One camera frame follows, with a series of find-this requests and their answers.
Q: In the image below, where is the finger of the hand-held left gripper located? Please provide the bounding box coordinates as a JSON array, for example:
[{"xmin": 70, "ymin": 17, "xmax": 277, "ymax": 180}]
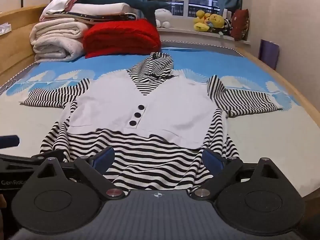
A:
[
  {"xmin": 0, "ymin": 135, "xmax": 20, "ymax": 149},
  {"xmin": 0, "ymin": 151, "xmax": 64, "ymax": 173}
]

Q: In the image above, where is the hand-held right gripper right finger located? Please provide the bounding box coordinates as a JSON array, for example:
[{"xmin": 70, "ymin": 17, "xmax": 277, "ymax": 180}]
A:
[{"xmin": 190, "ymin": 148, "xmax": 285, "ymax": 202}]

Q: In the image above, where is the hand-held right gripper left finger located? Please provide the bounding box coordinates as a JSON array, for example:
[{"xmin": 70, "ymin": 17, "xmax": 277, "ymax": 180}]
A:
[{"xmin": 31, "ymin": 146, "xmax": 125, "ymax": 201}]

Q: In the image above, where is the striped shirt with white vest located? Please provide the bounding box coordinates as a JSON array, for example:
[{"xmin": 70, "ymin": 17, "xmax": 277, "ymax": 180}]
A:
[{"xmin": 19, "ymin": 51, "xmax": 284, "ymax": 193}]

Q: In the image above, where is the white folded quilt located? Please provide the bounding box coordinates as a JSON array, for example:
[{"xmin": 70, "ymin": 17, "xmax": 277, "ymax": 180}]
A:
[{"xmin": 30, "ymin": 20, "xmax": 86, "ymax": 63}]

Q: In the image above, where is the purple paper bag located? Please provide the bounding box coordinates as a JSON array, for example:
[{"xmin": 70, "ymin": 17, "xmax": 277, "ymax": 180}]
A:
[{"xmin": 258, "ymin": 39, "xmax": 280, "ymax": 71}]

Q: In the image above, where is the red folded blanket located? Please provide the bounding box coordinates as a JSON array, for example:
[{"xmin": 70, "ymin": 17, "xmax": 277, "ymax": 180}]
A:
[{"xmin": 83, "ymin": 18, "xmax": 162, "ymax": 58}]

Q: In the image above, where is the white window sill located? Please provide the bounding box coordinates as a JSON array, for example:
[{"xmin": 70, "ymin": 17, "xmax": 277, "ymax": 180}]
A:
[{"xmin": 157, "ymin": 27, "xmax": 251, "ymax": 47}]

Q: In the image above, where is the black and white plush toy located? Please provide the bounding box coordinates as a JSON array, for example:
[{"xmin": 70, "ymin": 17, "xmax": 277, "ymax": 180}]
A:
[{"xmin": 219, "ymin": 19, "xmax": 233, "ymax": 37}]

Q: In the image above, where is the yellow plush bear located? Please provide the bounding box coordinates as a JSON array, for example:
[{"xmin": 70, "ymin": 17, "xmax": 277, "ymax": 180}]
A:
[{"xmin": 207, "ymin": 14, "xmax": 225, "ymax": 33}]

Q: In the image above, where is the dark red cushion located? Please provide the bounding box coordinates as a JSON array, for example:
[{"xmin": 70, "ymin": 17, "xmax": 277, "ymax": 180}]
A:
[{"xmin": 231, "ymin": 8, "xmax": 250, "ymax": 42}]

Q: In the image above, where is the dark patterned folded cloth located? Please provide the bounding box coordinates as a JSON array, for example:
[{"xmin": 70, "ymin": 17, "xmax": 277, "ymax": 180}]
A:
[{"xmin": 67, "ymin": 11, "xmax": 138, "ymax": 25}]

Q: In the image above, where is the yellow plush toy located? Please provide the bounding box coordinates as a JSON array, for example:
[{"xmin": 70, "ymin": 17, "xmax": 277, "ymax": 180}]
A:
[{"xmin": 193, "ymin": 10, "xmax": 210, "ymax": 32}]

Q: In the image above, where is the pink and white cloth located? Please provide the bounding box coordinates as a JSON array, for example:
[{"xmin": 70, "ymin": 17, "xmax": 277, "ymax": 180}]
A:
[{"xmin": 39, "ymin": 0, "xmax": 81, "ymax": 21}]

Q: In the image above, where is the wooden bed frame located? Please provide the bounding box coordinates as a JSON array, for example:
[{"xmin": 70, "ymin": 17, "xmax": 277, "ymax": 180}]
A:
[{"xmin": 0, "ymin": 5, "xmax": 320, "ymax": 155}]

